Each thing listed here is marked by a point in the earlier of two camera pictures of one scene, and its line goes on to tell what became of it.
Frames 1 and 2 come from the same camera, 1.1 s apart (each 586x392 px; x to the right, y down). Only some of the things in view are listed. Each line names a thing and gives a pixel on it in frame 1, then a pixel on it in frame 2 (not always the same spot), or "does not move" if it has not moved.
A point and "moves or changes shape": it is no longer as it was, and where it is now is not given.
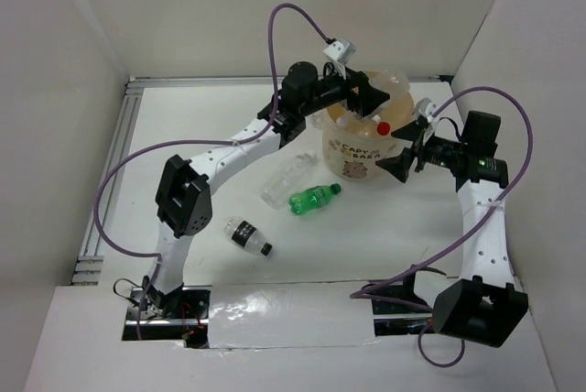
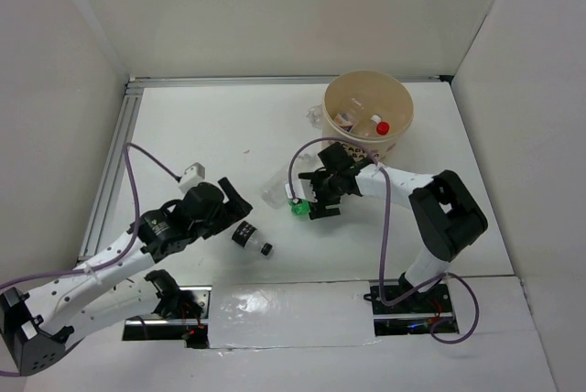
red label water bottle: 365,128 does not move
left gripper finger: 368,99 -> 209,229
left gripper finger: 360,82 -> 237,204
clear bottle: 396,85 moves or changes shape
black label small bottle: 247,235 does not move
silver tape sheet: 287,315 does not move
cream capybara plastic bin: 352,144 does not move
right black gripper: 399,166 -> 320,211
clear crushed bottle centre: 276,194 does not move
